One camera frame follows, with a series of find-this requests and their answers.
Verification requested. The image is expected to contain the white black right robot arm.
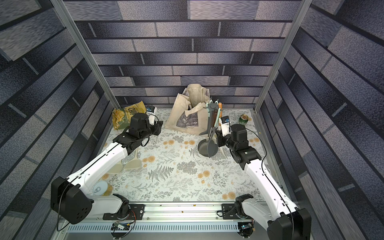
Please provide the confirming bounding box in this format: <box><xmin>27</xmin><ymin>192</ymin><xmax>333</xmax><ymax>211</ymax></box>
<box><xmin>217</xmin><ymin>123</ymin><xmax>312</xmax><ymax>240</ymax></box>

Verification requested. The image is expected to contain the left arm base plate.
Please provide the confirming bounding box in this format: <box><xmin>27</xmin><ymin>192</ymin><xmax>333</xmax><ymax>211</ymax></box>
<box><xmin>103</xmin><ymin>204</ymin><xmax>146</xmax><ymax>221</ymax></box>

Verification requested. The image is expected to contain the green beer can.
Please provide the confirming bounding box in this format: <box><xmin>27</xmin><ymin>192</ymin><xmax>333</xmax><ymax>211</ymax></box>
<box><xmin>239</xmin><ymin>114</ymin><xmax>249</xmax><ymax>125</ymax></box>

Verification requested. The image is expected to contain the right circuit board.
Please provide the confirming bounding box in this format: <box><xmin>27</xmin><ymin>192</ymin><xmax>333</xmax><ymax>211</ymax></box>
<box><xmin>238</xmin><ymin>222</ymin><xmax>254</xmax><ymax>238</ymax></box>

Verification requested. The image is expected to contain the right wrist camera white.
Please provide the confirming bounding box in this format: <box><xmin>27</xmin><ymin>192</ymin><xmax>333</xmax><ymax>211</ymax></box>
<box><xmin>220</xmin><ymin>116</ymin><xmax>230</xmax><ymax>137</ymax></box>

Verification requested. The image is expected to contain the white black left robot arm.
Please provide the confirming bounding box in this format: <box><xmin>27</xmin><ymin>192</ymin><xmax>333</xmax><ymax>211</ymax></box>
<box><xmin>51</xmin><ymin>113</ymin><xmax>163</xmax><ymax>225</ymax></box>

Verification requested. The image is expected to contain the yellow green chips bag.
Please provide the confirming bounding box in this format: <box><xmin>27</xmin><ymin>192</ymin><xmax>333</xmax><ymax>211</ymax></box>
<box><xmin>112</xmin><ymin>101</ymin><xmax>147</xmax><ymax>130</ymax></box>

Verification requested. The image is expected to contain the left circuit board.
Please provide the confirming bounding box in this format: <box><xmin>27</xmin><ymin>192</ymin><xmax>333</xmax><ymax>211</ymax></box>
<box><xmin>111</xmin><ymin>222</ymin><xmax>133</xmax><ymax>232</ymax></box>

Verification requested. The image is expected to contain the aluminium rail frame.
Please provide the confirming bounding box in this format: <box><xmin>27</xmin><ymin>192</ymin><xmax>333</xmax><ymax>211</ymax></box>
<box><xmin>50</xmin><ymin>201</ymin><xmax>271</xmax><ymax>240</ymax></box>

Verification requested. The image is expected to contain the circuit board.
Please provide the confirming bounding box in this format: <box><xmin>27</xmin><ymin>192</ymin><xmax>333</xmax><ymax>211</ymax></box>
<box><xmin>238</xmin><ymin>222</ymin><xmax>254</xmax><ymax>238</ymax></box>
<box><xmin>111</xmin><ymin>222</ymin><xmax>133</xmax><ymax>232</ymax></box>

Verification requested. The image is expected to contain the grey utensil rack stand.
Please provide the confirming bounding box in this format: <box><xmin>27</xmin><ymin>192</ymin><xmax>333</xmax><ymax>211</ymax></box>
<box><xmin>197</xmin><ymin>101</ymin><xmax>224</xmax><ymax>158</ymax></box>

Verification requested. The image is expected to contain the mint handle cream spoon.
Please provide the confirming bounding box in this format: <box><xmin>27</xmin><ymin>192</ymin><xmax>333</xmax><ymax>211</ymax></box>
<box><xmin>107</xmin><ymin>161</ymin><xmax>124</xmax><ymax>175</ymax></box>

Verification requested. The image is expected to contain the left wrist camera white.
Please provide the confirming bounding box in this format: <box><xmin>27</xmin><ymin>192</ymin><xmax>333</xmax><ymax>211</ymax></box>
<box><xmin>146</xmin><ymin>105</ymin><xmax>157</xmax><ymax>126</ymax></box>

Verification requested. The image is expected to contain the beige canvas tote bag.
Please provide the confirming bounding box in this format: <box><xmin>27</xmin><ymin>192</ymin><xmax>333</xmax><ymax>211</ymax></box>
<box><xmin>165</xmin><ymin>84</ymin><xmax>211</xmax><ymax>135</ymax></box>

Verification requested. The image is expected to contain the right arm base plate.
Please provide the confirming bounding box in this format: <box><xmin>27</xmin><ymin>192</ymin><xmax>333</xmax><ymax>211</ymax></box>
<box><xmin>221</xmin><ymin>203</ymin><xmax>245</xmax><ymax>220</ymax></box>

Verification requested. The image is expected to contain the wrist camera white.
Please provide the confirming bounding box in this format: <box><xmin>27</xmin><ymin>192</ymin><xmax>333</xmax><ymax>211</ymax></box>
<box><xmin>220</xmin><ymin>116</ymin><xmax>230</xmax><ymax>137</ymax></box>
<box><xmin>146</xmin><ymin>105</ymin><xmax>157</xmax><ymax>126</ymax></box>

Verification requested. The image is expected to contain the dark brown handle utensil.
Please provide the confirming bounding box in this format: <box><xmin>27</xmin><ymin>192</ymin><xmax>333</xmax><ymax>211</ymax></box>
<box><xmin>210</xmin><ymin>108</ymin><xmax>221</xmax><ymax>129</ymax></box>

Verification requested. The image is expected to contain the wooden handle white utensil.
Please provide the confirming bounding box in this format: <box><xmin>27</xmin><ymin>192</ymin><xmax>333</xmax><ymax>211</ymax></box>
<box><xmin>213</xmin><ymin>101</ymin><xmax>223</xmax><ymax>155</ymax></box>

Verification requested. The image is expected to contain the mint handle grey ladle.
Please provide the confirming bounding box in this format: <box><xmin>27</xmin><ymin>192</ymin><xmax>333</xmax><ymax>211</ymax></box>
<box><xmin>206</xmin><ymin>101</ymin><xmax>219</xmax><ymax>137</ymax></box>

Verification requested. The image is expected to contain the mint handle cream spatula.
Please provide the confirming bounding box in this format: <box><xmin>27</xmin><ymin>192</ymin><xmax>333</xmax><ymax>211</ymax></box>
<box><xmin>124</xmin><ymin>149</ymin><xmax>142</xmax><ymax>170</ymax></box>

